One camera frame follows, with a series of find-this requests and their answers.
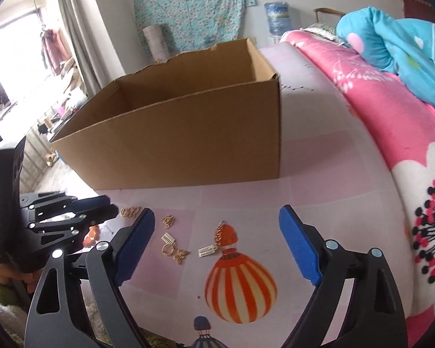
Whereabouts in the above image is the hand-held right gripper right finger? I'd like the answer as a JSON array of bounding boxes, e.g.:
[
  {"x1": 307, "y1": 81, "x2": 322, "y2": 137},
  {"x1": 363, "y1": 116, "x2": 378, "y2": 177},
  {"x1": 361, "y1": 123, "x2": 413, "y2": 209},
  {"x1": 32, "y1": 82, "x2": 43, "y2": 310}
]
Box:
[{"x1": 278, "y1": 205, "x2": 408, "y2": 348}]

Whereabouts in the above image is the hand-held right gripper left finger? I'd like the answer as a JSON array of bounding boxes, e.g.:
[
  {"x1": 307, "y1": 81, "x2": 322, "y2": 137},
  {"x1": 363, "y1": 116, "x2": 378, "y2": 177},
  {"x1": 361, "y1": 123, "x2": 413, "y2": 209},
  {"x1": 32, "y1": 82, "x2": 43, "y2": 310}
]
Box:
[{"x1": 25, "y1": 207, "x2": 156, "y2": 348}]

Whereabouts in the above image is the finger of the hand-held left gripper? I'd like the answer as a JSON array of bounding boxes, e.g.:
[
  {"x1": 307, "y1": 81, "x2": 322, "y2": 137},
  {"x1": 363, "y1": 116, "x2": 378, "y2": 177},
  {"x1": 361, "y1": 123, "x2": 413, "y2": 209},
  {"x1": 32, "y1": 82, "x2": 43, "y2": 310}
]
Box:
[
  {"x1": 27, "y1": 205, "x2": 119, "y2": 251},
  {"x1": 20, "y1": 191, "x2": 111, "y2": 222}
]

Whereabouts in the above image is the pink orange bead bracelet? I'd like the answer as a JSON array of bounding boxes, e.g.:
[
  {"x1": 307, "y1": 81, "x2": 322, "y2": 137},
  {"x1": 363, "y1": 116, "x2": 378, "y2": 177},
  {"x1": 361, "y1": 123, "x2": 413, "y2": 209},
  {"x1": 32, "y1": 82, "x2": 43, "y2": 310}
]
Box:
[{"x1": 83, "y1": 225, "x2": 102, "y2": 248}]

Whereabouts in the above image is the orange pendant with white tag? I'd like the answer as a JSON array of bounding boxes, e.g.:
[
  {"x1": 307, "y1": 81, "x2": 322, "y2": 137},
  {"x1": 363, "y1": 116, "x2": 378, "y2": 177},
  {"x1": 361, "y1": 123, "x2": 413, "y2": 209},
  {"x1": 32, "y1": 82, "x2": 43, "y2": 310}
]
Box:
[{"x1": 197, "y1": 220, "x2": 238, "y2": 259}]

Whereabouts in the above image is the brown cardboard box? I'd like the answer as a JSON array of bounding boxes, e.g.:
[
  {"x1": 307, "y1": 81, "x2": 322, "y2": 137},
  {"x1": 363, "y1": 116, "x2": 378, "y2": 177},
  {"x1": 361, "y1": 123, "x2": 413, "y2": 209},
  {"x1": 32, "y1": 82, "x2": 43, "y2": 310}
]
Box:
[{"x1": 50, "y1": 38, "x2": 281, "y2": 190}]

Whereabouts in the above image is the white fluffy cloth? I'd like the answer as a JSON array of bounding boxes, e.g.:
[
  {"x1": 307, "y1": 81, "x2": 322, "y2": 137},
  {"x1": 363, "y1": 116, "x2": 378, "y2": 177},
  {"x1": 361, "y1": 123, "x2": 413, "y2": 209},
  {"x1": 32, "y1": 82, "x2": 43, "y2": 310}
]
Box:
[{"x1": 0, "y1": 297, "x2": 30, "y2": 348}]

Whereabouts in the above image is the pink floral blanket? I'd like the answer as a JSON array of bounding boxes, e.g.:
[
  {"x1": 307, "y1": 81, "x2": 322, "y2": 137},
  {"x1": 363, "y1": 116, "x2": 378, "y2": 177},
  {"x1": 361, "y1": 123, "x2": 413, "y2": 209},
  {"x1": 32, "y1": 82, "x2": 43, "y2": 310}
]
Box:
[{"x1": 279, "y1": 31, "x2": 435, "y2": 348}]

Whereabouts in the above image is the row of hanging clothes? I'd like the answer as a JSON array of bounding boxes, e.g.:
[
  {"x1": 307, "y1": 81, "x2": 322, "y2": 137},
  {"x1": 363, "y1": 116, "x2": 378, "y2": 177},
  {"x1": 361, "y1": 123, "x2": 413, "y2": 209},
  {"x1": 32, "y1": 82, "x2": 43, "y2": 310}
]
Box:
[{"x1": 0, "y1": 25, "x2": 75, "y2": 146}]

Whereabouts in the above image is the grey curtain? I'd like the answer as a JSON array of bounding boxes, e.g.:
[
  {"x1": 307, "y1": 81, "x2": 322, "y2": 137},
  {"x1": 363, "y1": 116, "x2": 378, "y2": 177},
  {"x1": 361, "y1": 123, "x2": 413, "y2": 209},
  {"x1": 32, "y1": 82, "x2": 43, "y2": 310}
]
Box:
[{"x1": 52, "y1": 0, "x2": 126, "y2": 98}]

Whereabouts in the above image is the rolled floral paper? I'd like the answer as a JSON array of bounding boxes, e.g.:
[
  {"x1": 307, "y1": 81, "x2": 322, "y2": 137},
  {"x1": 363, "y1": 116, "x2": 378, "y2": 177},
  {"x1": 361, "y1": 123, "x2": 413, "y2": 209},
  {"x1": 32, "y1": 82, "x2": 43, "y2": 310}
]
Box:
[{"x1": 142, "y1": 23, "x2": 169, "y2": 64}]

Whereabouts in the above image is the patterned pillow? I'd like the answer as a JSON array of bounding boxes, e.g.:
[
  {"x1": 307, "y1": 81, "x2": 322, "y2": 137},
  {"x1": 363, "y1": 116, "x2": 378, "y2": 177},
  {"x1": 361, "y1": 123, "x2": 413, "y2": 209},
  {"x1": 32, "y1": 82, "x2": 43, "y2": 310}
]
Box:
[{"x1": 304, "y1": 23, "x2": 343, "y2": 42}]

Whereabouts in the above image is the blue quilt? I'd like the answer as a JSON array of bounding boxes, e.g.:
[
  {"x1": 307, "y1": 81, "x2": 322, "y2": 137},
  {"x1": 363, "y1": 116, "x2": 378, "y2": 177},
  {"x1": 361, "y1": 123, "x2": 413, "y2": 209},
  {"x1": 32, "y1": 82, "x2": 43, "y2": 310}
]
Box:
[{"x1": 336, "y1": 6, "x2": 435, "y2": 117}]

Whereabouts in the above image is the blue water bottle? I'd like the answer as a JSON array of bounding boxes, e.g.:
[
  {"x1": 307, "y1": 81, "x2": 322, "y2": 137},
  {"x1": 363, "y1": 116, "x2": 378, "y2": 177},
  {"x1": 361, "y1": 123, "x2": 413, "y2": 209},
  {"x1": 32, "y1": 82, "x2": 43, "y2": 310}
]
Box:
[{"x1": 264, "y1": 2, "x2": 291, "y2": 37}]

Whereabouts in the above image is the wooden chair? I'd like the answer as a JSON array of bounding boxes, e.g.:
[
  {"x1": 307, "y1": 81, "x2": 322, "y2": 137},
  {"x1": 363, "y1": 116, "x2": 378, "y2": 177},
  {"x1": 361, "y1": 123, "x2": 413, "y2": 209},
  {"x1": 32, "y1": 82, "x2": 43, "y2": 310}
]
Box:
[{"x1": 313, "y1": 7, "x2": 347, "y2": 26}]

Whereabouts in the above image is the teal floral wall cloth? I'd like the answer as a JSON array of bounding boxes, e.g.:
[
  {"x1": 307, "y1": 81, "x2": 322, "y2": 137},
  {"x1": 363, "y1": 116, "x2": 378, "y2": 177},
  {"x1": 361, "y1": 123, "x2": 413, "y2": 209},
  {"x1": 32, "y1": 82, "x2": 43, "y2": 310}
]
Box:
[{"x1": 132, "y1": 0, "x2": 256, "y2": 53}]

